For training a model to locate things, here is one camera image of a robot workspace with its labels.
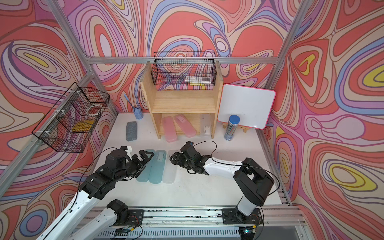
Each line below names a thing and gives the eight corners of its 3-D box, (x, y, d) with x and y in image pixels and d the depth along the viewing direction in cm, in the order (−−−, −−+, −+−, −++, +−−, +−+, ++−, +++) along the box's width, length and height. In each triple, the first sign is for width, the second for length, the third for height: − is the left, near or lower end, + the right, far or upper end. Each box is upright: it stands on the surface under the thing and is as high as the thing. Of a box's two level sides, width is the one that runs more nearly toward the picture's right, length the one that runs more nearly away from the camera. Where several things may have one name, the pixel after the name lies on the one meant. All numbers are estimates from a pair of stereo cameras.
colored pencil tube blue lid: (224, 141, 105) (230, 123, 90) (223, 133, 109) (228, 115, 94) (234, 141, 105) (241, 123, 90) (232, 133, 109) (238, 115, 94)
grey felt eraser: (126, 141, 105) (125, 139, 103) (127, 124, 115) (126, 122, 113) (136, 139, 106) (135, 137, 104) (136, 123, 116) (135, 120, 114)
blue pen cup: (136, 120, 119) (132, 111, 111) (137, 115, 122) (133, 106, 114) (142, 120, 119) (138, 111, 111) (143, 115, 122) (140, 106, 114)
